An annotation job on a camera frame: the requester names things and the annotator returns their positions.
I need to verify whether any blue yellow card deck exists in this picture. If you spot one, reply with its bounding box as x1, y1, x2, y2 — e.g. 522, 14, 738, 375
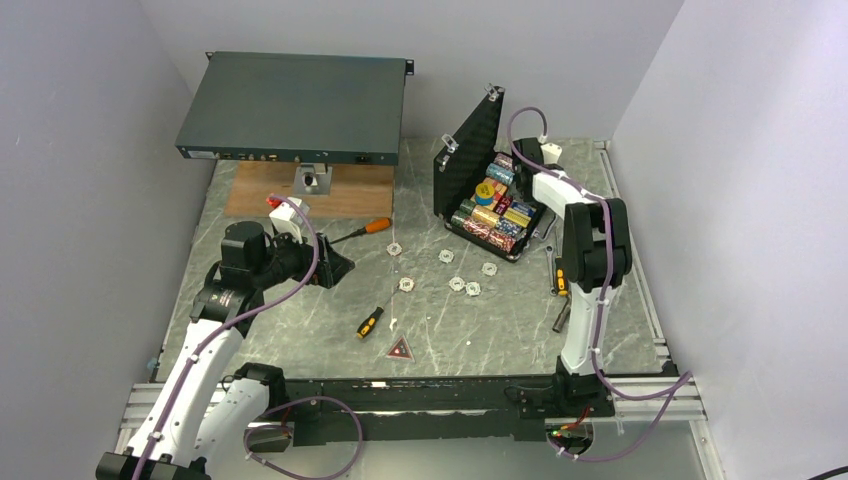
503, 201, 537, 228

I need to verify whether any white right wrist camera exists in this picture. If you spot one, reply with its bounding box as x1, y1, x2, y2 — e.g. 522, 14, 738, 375
540, 142, 563, 165

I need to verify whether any yellow black handle tool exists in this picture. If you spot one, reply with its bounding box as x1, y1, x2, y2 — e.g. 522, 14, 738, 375
546, 245, 569, 296

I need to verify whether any blue yellow dealer button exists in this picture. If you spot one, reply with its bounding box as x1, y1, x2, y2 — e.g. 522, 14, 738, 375
474, 182, 497, 206

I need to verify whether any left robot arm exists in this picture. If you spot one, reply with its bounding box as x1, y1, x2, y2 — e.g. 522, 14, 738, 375
95, 221, 355, 479

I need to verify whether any wooden board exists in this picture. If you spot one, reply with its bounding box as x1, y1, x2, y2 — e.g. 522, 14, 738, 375
224, 162, 395, 219

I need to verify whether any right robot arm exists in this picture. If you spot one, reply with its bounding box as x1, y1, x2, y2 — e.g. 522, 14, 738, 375
510, 137, 633, 415

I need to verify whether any yellow black handle screwdriver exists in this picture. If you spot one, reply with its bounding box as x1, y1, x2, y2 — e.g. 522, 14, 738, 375
356, 285, 400, 340

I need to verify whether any black poker chip case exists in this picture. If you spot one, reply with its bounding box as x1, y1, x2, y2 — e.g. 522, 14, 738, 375
433, 85, 547, 263

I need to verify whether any dark green rack server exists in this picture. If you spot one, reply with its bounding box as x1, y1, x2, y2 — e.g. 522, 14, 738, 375
175, 51, 415, 166

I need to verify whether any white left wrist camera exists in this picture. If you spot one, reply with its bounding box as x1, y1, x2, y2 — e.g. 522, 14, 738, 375
266, 194, 310, 243

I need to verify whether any orange handle screwdriver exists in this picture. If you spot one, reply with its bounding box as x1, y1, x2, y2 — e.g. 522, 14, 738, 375
329, 217, 392, 245

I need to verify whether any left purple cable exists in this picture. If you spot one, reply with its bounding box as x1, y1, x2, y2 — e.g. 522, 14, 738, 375
129, 195, 323, 480

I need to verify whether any red triangular dealer token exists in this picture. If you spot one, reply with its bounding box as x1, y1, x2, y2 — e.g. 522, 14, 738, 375
385, 335, 415, 363

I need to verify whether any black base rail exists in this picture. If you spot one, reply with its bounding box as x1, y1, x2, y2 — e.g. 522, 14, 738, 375
258, 374, 615, 446

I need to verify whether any silver metal stand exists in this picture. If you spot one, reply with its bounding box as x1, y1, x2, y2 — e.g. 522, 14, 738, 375
292, 163, 333, 196

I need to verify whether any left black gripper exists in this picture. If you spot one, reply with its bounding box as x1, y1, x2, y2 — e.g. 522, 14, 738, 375
253, 224, 354, 290

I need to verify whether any grey white 1 chip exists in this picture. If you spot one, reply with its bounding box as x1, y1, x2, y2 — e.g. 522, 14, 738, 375
448, 276, 466, 292
481, 262, 498, 276

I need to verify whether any grey metal T wrench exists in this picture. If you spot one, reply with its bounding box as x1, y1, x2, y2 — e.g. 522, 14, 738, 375
552, 296, 572, 333

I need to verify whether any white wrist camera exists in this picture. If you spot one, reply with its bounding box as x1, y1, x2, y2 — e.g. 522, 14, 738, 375
540, 142, 563, 165
266, 194, 310, 243

